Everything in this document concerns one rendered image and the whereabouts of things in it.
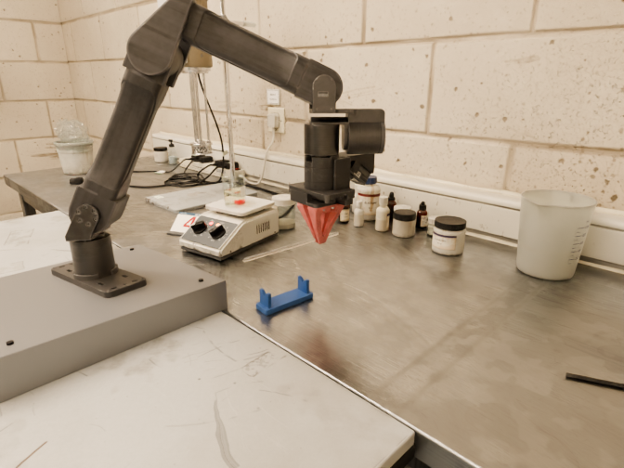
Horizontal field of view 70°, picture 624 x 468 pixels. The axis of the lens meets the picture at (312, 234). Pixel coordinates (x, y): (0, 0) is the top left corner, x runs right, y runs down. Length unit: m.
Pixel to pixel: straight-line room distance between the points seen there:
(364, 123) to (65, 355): 0.53
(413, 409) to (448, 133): 0.78
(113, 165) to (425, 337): 0.54
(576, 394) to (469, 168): 0.65
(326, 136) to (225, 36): 0.21
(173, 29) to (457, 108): 0.71
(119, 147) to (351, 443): 0.53
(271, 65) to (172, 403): 0.48
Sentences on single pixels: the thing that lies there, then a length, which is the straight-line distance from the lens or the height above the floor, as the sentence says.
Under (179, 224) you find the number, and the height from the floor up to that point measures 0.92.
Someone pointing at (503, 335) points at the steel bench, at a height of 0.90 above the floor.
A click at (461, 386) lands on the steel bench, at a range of 0.61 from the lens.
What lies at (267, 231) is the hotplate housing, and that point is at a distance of 1.04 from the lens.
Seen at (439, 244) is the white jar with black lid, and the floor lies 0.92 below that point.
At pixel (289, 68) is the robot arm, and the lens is 0.70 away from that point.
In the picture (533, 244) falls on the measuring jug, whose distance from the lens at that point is 0.93.
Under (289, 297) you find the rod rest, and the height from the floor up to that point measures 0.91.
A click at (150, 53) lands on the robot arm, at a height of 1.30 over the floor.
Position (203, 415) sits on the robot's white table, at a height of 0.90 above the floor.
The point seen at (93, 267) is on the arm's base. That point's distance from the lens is 0.80.
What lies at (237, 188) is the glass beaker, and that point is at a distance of 1.00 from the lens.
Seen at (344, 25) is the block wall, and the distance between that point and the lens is 1.38.
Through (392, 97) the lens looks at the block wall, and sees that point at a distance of 1.27.
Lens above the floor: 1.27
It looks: 20 degrees down
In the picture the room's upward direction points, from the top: straight up
